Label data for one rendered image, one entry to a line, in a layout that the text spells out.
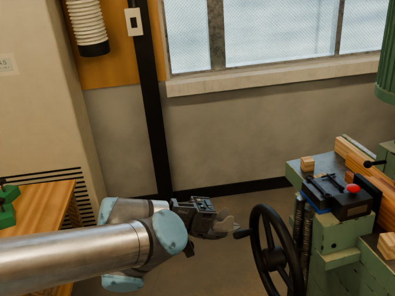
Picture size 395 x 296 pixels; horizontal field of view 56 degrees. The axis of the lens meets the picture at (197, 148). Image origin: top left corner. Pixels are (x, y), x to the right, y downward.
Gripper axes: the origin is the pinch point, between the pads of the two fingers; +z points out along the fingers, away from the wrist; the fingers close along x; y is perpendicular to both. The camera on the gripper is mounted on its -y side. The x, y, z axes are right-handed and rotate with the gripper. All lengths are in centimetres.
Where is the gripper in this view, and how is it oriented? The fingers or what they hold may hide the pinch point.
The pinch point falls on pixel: (234, 228)
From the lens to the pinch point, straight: 105.9
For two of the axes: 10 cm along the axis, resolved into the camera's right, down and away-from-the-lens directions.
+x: -2.7, -4.5, 8.5
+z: 9.3, 1.1, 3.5
